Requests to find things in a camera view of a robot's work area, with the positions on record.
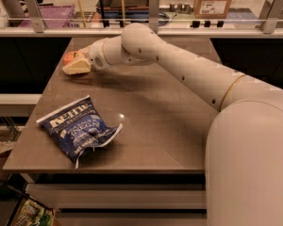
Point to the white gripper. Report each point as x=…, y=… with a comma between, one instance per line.
x=95, y=56

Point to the red apple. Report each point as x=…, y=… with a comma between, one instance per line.
x=71, y=56

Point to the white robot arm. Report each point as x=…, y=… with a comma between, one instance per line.
x=244, y=147

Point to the purple plastic crate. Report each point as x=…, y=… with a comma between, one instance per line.
x=52, y=16

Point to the blue chip bag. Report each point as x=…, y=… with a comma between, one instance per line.
x=77, y=127

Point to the glass railing with metal posts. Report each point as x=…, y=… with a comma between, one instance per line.
x=88, y=23

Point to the upper table drawer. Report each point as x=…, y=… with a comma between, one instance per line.
x=86, y=196

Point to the table drawer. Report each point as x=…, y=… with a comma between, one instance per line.
x=131, y=219
x=86, y=196

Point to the lower table drawer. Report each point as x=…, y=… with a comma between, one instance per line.
x=131, y=219

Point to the snack box on floor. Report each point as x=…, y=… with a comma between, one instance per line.
x=30, y=213

